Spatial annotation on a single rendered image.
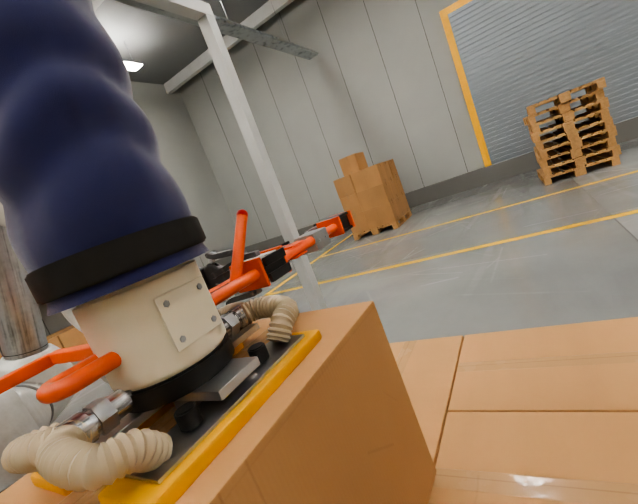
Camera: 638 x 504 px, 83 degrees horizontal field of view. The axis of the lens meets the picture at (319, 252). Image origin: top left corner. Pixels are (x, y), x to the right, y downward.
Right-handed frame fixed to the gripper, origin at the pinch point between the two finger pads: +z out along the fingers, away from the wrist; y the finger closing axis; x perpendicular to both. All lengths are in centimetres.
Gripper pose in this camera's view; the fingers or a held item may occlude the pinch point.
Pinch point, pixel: (264, 266)
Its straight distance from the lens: 76.1
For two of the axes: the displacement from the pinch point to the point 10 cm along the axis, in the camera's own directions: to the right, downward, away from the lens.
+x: -4.5, 3.1, -8.4
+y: 3.5, 9.2, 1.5
